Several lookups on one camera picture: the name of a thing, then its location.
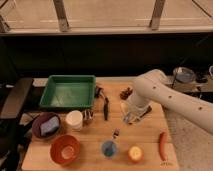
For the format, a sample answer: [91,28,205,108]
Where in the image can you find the red yellow apple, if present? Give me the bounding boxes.
[128,146,143,163]

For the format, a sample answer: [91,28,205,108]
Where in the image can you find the orange sausage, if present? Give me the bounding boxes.
[159,132,167,161]

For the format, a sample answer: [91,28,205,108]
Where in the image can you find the yellow banana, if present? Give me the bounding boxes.
[120,102,128,117]

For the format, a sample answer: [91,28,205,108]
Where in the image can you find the orange bowl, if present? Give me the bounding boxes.
[50,135,80,166]

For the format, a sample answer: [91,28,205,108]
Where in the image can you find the black handled utensil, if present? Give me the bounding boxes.
[98,88,109,121]

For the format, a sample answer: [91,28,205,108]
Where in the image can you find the small metal clip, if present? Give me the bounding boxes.
[112,129,120,139]

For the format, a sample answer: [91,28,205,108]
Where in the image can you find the white cup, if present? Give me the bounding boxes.
[65,110,83,131]

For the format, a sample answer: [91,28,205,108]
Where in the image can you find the blue sponge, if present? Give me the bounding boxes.
[40,122,59,136]

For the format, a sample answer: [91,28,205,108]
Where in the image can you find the metal bowl on shelf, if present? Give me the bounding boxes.
[173,67,195,83]

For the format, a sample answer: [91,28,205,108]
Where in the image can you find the purple bowl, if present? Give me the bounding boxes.
[32,112,61,139]

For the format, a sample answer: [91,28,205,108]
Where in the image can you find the dark red grapes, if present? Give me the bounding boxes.
[120,87,133,100]

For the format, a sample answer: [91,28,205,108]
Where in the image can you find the blue cup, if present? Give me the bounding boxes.
[101,140,117,158]

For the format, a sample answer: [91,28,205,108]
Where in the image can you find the green plastic tray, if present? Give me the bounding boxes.
[40,75,96,110]

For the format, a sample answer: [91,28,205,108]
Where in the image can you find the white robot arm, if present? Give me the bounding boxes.
[126,69,213,134]

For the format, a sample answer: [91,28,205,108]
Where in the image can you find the small metal cup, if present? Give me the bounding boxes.
[83,109,93,121]

